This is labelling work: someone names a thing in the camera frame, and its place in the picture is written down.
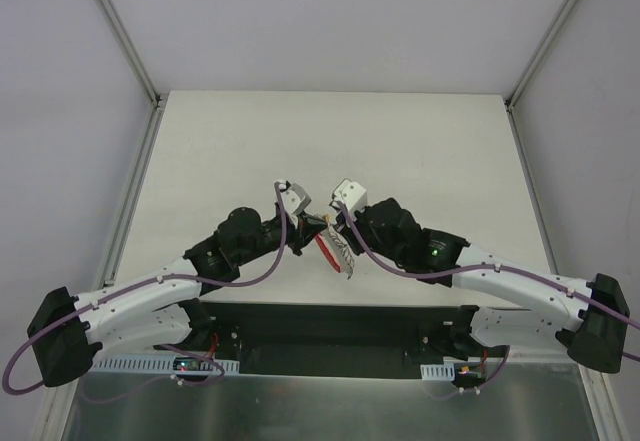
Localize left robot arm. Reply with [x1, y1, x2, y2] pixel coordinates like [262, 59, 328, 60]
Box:
[27, 207, 328, 388]

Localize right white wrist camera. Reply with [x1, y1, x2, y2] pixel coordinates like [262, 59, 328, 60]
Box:
[329, 179, 368, 216]

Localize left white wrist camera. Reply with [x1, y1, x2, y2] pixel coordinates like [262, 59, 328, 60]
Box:
[275, 180, 311, 223]

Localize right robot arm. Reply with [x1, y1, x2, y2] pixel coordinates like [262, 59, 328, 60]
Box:
[330, 195, 639, 374]

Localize white cable duct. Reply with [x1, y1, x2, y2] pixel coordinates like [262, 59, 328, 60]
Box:
[91, 354, 240, 376]
[420, 362, 455, 382]

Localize right aluminium side rail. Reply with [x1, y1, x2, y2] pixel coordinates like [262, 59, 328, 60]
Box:
[505, 107, 558, 276]

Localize keyring holder with rings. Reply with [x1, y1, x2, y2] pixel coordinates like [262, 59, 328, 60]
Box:
[315, 214, 355, 279]

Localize left aluminium side rail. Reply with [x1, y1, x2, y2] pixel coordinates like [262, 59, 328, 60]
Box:
[92, 95, 168, 289]

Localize left white cable duct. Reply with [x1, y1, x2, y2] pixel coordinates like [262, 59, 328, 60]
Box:
[91, 354, 240, 376]

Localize aluminium side rail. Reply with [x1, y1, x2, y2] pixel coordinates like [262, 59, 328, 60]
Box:
[505, 107, 558, 276]
[92, 95, 168, 289]

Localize right white cable duct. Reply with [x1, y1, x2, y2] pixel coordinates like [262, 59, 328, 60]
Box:
[420, 362, 455, 382]

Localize right aluminium frame post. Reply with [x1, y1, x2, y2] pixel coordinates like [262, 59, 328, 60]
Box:
[505, 0, 582, 113]

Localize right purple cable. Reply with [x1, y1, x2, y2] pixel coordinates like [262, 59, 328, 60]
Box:
[335, 201, 640, 362]

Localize aluminium frame post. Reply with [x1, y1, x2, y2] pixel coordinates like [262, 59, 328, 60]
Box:
[505, 0, 582, 113]
[94, 0, 163, 108]

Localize left aluminium frame post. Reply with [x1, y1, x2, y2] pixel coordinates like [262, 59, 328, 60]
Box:
[94, 0, 163, 108]

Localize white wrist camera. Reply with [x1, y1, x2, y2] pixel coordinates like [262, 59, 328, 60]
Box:
[275, 180, 311, 223]
[329, 179, 368, 216]

